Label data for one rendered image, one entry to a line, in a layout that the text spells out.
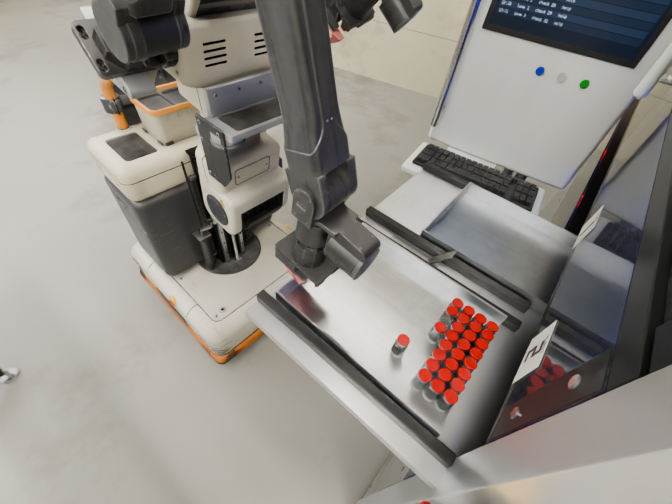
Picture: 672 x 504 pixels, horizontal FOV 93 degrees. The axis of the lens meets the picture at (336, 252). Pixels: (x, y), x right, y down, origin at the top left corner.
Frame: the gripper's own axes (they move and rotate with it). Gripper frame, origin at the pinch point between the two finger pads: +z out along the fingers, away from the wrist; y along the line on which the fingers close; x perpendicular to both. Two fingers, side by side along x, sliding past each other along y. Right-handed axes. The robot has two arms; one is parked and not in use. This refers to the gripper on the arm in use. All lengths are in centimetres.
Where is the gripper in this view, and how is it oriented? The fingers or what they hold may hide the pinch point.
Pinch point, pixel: (302, 280)
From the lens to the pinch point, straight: 61.5
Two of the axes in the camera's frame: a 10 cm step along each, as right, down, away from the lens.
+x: 6.5, -5.3, 5.5
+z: -2.1, 5.6, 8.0
